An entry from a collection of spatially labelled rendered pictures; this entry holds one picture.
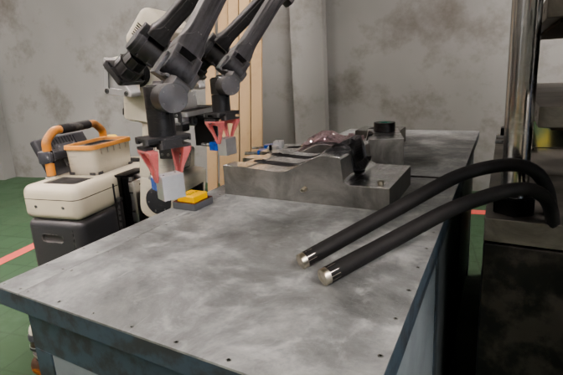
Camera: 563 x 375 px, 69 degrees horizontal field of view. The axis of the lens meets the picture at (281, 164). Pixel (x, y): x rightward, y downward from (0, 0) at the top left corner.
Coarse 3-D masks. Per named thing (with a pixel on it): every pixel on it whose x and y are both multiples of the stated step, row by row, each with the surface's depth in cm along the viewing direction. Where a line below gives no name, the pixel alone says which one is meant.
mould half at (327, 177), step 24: (240, 168) 121; (264, 168) 119; (288, 168) 117; (312, 168) 110; (336, 168) 106; (384, 168) 121; (408, 168) 120; (240, 192) 123; (264, 192) 119; (288, 192) 115; (312, 192) 111; (336, 192) 108; (360, 192) 105; (384, 192) 102
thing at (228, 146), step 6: (222, 138) 130; (228, 138) 130; (234, 138) 132; (204, 144) 137; (210, 144) 133; (216, 144) 132; (222, 144) 130; (228, 144) 130; (234, 144) 132; (210, 150) 134; (216, 150) 132; (222, 150) 130; (228, 150) 130; (234, 150) 132
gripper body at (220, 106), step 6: (216, 96) 127; (222, 96) 127; (228, 96) 128; (216, 102) 127; (222, 102) 127; (228, 102) 128; (216, 108) 127; (222, 108) 127; (228, 108) 129; (204, 114) 128; (210, 114) 126; (216, 114) 125; (222, 114) 126
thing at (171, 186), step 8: (160, 176) 87; (168, 176) 87; (176, 176) 88; (152, 184) 92; (160, 184) 87; (168, 184) 87; (176, 184) 88; (184, 184) 90; (160, 192) 88; (168, 192) 87; (176, 192) 89; (184, 192) 90; (168, 200) 88
